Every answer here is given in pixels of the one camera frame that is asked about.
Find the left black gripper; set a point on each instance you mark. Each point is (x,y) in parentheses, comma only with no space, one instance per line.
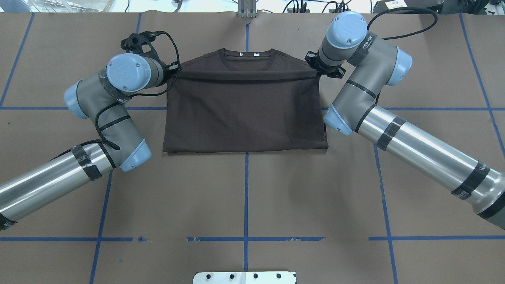
(172,69)

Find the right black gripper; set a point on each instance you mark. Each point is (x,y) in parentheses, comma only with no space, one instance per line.
(318,70)

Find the dark brown t-shirt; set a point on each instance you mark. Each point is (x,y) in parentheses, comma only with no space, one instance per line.
(230,101)

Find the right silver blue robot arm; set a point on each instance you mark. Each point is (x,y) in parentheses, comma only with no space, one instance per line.
(378,63)

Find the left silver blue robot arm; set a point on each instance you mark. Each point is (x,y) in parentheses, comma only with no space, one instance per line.
(100,98)

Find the aluminium frame post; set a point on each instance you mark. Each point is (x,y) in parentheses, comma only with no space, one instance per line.
(247,8)

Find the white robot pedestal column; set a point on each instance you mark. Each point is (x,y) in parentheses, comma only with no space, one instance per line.
(246,277)

